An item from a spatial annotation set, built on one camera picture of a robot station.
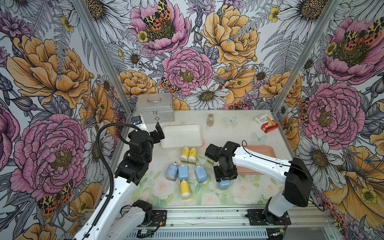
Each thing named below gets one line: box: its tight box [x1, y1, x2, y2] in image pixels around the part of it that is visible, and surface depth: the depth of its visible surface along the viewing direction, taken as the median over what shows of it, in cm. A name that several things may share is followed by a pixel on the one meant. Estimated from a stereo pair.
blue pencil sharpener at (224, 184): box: [219, 180, 231, 190], surface depth 76 cm
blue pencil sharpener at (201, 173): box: [195, 165, 208, 183], surface depth 84 cm
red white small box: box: [254, 113, 279, 134], surface depth 111 cm
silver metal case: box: [136, 93, 175, 125], surface depth 111 cm
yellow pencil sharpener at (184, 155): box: [180, 146, 190, 164], surface depth 91 cm
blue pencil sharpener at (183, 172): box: [178, 164, 190, 181], surface depth 84 cm
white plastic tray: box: [161, 124, 203, 148], surface depth 113 cm
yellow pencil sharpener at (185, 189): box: [179, 179, 191, 200], surface depth 78 cm
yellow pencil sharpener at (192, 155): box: [188, 147, 198, 165], surface depth 91 cm
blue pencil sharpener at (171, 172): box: [165, 161, 179, 182], surface depth 84 cm
